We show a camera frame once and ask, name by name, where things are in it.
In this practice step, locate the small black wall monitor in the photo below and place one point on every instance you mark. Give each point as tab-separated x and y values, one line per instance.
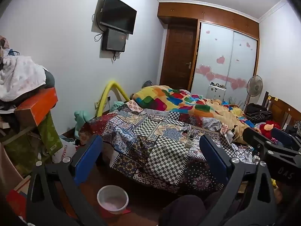
114	40

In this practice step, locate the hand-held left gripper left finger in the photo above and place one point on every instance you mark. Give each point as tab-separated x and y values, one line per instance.
88	161

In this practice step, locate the wooden headboard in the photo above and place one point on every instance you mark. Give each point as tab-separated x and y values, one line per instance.
284	109

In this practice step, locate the small white cabinet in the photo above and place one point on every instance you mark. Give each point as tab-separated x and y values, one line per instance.
216	91

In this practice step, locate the brown wooden door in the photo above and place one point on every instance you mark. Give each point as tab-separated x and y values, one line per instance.
178	56

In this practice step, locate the teal cloth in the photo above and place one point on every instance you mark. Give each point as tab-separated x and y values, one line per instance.
81	122

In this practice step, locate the white standing fan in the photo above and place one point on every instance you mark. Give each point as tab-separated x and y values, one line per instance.
254	86

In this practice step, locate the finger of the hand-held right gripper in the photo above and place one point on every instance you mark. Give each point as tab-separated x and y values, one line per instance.
254	135
283	135

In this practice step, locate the wooden overhead cabinet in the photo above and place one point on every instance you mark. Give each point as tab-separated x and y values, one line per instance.
207	14

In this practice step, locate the black striped bag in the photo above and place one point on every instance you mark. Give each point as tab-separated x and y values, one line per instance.
257	111

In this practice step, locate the patchwork printed bedsheet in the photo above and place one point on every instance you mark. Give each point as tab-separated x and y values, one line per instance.
150	131

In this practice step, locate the white plastic bag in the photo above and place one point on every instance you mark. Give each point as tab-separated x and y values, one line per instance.
67	149

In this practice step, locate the green printed box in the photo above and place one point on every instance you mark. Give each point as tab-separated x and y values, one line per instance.
48	131

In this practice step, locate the dark grey cloth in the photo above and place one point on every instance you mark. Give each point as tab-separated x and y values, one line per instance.
49	78

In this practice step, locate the white crumpled cloth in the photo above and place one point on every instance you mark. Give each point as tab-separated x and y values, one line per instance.
21	75

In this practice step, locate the yellow foam tube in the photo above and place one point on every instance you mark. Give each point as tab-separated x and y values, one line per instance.
104	91

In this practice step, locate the red plush toy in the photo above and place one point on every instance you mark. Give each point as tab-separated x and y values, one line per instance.
269	127

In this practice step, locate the white plastic bucket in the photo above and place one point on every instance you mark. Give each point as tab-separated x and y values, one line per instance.
112	200

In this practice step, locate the colourful block pattern blanket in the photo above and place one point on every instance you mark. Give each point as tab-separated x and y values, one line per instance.
178	101

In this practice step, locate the white oval clip device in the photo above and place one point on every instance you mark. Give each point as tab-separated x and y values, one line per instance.
230	135

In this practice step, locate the orange cardboard box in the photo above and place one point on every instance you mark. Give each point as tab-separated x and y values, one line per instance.
37	106

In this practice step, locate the black wall television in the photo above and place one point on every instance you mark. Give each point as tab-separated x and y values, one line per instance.
117	13

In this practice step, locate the wardrobe with heart stickers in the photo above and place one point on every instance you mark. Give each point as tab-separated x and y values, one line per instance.
218	51

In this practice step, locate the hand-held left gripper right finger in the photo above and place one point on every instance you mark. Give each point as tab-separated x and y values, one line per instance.
215	156

